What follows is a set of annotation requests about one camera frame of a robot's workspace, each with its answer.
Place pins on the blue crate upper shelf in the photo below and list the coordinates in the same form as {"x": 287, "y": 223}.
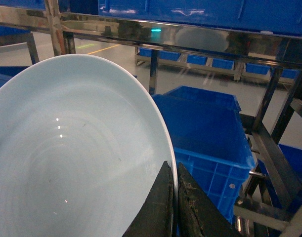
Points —
{"x": 277, "y": 16}

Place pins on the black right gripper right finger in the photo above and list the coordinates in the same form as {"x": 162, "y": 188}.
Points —
{"x": 197, "y": 215}

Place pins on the distant steel rack with bins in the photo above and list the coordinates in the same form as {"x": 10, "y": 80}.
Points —
{"x": 227, "y": 67}

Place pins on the stainless steel shelf frame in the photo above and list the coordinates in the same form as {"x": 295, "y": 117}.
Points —
{"x": 272, "y": 195}

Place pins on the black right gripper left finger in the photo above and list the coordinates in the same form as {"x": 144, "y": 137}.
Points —
{"x": 155, "y": 218}

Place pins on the light blue round tray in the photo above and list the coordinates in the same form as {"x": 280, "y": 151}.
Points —
{"x": 81, "y": 144}

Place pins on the blue crate on shelf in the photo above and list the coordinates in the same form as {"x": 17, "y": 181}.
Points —
{"x": 209, "y": 140}

